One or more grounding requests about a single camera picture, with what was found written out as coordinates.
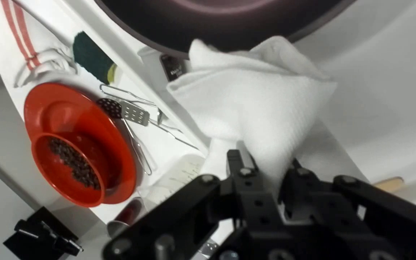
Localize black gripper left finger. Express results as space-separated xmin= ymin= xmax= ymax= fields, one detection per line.
xmin=103 ymin=142 xmax=286 ymax=260

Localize white towel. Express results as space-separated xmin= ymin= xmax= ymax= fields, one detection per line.
xmin=165 ymin=35 xmax=364 ymax=186

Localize dark green sponge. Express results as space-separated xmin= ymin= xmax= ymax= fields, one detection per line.
xmin=71 ymin=30 xmax=120 ymax=87

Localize tall steel cup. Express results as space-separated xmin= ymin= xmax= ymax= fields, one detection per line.
xmin=105 ymin=197 xmax=147 ymax=237

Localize red bowl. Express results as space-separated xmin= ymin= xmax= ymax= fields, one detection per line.
xmin=30 ymin=132 xmax=107 ymax=210
xmin=23 ymin=81 xmax=140 ymax=207

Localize dark frying pan black handle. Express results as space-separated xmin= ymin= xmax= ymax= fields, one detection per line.
xmin=94 ymin=0 xmax=358 ymax=55

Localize wooden utensil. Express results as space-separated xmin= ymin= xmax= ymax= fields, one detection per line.
xmin=373 ymin=176 xmax=406 ymax=194

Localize white red striped cloth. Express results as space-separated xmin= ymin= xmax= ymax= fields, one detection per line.
xmin=0 ymin=0 xmax=79 ymax=90

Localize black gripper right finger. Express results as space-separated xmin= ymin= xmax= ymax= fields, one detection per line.
xmin=280 ymin=163 xmax=416 ymax=260

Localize thin metal wire utensil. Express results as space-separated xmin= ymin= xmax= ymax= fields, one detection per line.
xmin=97 ymin=82 xmax=201 ymax=178

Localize dark brown beans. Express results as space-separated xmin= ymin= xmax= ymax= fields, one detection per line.
xmin=48 ymin=137 xmax=103 ymax=191

